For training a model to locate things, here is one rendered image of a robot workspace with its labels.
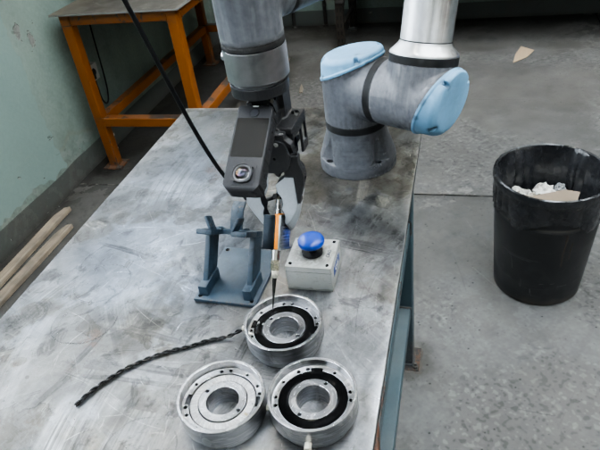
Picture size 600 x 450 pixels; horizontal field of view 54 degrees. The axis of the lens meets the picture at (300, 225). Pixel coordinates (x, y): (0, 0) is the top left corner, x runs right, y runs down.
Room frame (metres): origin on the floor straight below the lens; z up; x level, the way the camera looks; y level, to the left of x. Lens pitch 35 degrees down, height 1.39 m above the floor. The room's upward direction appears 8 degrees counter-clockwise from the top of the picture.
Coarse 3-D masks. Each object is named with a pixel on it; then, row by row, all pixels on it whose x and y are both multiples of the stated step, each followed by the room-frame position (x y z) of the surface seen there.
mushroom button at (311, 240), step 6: (306, 234) 0.70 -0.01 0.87; (312, 234) 0.70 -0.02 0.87; (318, 234) 0.69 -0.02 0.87; (300, 240) 0.69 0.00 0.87; (306, 240) 0.68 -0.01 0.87; (312, 240) 0.68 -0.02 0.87; (318, 240) 0.68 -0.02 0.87; (300, 246) 0.68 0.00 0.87; (306, 246) 0.67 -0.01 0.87; (312, 246) 0.67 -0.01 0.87; (318, 246) 0.67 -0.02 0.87; (312, 252) 0.68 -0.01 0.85
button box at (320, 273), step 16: (336, 240) 0.71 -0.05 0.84; (288, 256) 0.69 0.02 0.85; (304, 256) 0.68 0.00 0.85; (320, 256) 0.68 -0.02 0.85; (336, 256) 0.68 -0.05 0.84; (288, 272) 0.67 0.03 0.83; (304, 272) 0.66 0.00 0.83; (320, 272) 0.65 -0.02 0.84; (336, 272) 0.67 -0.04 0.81; (304, 288) 0.66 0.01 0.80; (320, 288) 0.65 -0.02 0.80
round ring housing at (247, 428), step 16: (208, 368) 0.50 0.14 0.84; (224, 368) 0.50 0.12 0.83; (240, 368) 0.50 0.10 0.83; (192, 384) 0.48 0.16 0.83; (224, 384) 0.48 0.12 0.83; (256, 384) 0.47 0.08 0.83; (208, 400) 0.46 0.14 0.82; (224, 400) 0.47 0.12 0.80; (240, 400) 0.45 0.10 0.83; (208, 416) 0.43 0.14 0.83; (224, 416) 0.43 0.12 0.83; (256, 416) 0.42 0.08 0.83; (192, 432) 0.41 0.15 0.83; (208, 432) 0.40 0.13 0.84; (224, 432) 0.40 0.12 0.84; (240, 432) 0.41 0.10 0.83; (224, 448) 0.41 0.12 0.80
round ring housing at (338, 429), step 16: (288, 368) 0.48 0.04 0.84; (304, 368) 0.48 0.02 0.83; (336, 368) 0.47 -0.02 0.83; (272, 384) 0.46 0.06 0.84; (304, 384) 0.46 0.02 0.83; (320, 384) 0.46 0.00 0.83; (352, 384) 0.45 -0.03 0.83; (272, 400) 0.44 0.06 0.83; (288, 400) 0.44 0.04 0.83; (304, 400) 0.45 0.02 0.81; (336, 400) 0.43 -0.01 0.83; (352, 400) 0.43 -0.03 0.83; (272, 416) 0.42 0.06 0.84; (304, 416) 0.41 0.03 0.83; (320, 416) 0.41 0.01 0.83; (352, 416) 0.41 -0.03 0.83; (288, 432) 0.40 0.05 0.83; (304, 432) 0.39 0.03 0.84; (320, 432) 0.39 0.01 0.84; (336, 432) 0.39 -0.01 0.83
